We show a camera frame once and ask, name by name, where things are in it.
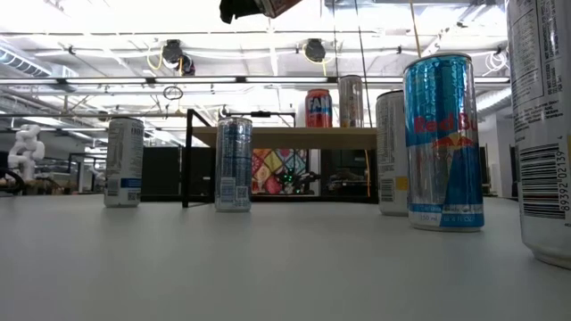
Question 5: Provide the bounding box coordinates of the yellow hanging cord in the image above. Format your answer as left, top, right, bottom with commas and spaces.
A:
408, 0, 423, 58

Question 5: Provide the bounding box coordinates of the wooden shelf black frame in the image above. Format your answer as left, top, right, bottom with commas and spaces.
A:
180, 108, 378, 210

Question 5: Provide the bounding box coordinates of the long ceiling light strip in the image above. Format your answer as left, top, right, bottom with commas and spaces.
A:
0, 75, 512, 86

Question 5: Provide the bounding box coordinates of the ceiling air duct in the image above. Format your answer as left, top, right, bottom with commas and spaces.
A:
0, 46, 79, 81

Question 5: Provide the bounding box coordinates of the Red Bull sugarfree can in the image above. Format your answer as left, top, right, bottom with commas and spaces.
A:
402, 52, 486, 233

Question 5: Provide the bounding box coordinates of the colourful patterned panel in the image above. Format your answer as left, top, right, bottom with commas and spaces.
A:
252, 148, 310, 196

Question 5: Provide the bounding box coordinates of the black ceiling cord reel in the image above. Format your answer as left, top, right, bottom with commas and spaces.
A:
304, 37, 327, 63
161, 38, 185, 64

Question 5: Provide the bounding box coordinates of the black partition panel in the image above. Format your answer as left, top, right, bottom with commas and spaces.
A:
141, 146, 215, 200

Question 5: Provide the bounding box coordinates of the white slim can black top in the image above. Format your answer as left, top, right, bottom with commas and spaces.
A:
103, 116, 145, 209

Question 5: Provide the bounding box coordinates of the white can yellow patch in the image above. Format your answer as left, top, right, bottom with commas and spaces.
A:
505, 0, 571, 272
376, 90, 410, 218

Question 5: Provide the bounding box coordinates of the silver red blue can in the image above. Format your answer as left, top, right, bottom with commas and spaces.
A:
337, 74, 365, 129

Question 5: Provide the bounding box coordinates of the silver blue slim can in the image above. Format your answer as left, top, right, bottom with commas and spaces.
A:
214, 116, 253, 213

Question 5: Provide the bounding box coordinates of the black cabinet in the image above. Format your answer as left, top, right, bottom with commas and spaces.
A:
319, 149, 377, 198

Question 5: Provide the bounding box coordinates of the black hanging ring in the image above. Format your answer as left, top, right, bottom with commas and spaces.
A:
162, 85, 185, 102

